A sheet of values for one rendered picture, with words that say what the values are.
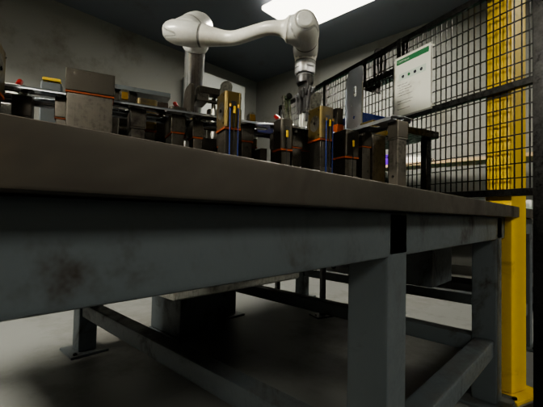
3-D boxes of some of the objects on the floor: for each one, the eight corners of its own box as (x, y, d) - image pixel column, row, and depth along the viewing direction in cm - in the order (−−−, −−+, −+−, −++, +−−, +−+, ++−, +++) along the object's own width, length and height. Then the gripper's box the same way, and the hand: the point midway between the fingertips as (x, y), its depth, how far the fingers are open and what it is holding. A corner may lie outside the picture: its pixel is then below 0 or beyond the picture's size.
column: (149, 328, 197) (153, 210, 199) (195, 316, 219) (198, 211, 221) (179, 342, 176) (183, 211, 178) (227, 329, 198) (229, 211, 200)
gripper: (288, 79, 157) (288, 132, 156) (306, 67, 144) (305, 125, 143) (303, 82, 160) (301, 134, 160) (322, 71, 148) (320, 127, 147)
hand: (303, 122), depth 152 cm, fingers closed, pressing on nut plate
